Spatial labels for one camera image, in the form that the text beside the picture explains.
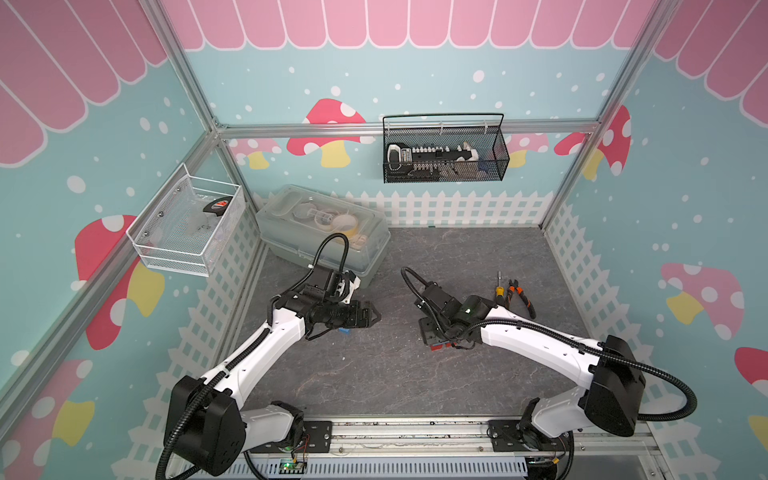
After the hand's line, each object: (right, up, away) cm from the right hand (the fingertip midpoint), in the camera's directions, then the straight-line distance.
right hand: (429, 330), depth 81 cm
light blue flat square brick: (-25, -3, +11) cm, 27 cm away
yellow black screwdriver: (+26, +8, +19) cm, 33 cm away
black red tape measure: (-56, +33, -3) cm, 65 cm away
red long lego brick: (+3, -7, +6) cm, 10 cm away
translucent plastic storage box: (-41, +31, +14) cm, 53 cm away
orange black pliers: (+32, +10, +22) cm, 40 cm away
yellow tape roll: (-25, +31, +16) cm, 43 cm away
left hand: (-17, +2, -1) cm, 17 cm away
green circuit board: (-35, -31, -9) cm, 48 cm away
